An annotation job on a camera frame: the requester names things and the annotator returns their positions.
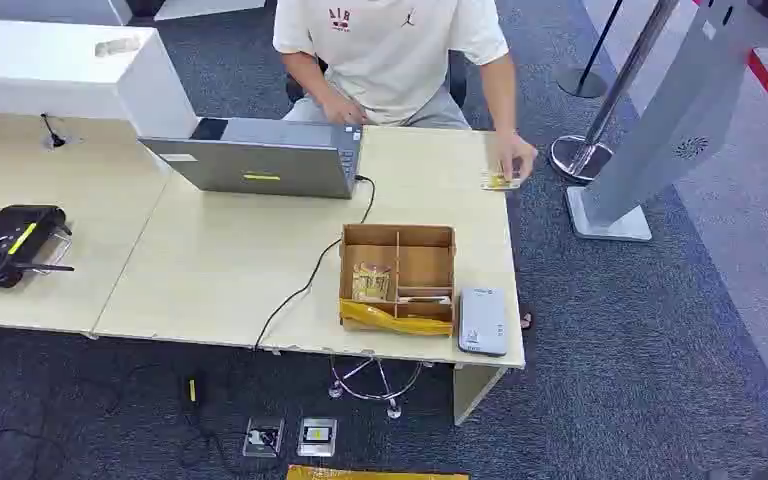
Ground person's right hand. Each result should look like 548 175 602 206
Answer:
320 92 369 127

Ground person's left hand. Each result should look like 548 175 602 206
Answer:
493 131 539 183

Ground gold printed card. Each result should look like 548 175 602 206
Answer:
480 170 522 193

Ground person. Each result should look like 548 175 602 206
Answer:
272 0 510 130

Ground grey laptop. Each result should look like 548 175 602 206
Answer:
138 117 365 201

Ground wooden card box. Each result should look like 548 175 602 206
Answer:
338 223 457 338

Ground grey kiosk stand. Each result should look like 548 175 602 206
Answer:
565 0 768 243

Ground white card reader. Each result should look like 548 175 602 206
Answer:
457 286 510 358

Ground gold card stack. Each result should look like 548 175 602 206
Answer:
351 262 394 303

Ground flat card stack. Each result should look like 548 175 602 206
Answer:
397 294 454 307

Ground white low plinth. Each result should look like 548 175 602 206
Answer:
153 0 267 22

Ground yellow tape strip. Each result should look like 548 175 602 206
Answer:
338 298 456 338

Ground pale desk leg panel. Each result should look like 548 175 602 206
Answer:
452 363 509 427

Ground chrome chair base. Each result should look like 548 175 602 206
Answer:
327 353 426 421

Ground white cabinet block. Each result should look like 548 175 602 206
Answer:
0 18 200 140

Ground white furniture panel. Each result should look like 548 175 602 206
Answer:
0 0 135 27

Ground steel floor socket with plug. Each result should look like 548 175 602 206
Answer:
242 416 287 460

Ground yellow package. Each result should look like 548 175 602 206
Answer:
285 464 471 480

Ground black desktop device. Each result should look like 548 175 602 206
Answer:
0 204 76 290

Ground chrome stanchion post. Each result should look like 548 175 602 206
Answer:
548 0 681 185

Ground black stanchion post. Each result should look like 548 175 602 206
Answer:
555 0 625 100

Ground black laptop power cable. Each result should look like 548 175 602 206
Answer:
253 174 377 352

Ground black desk grommet cable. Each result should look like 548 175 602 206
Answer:
40 112 68 150

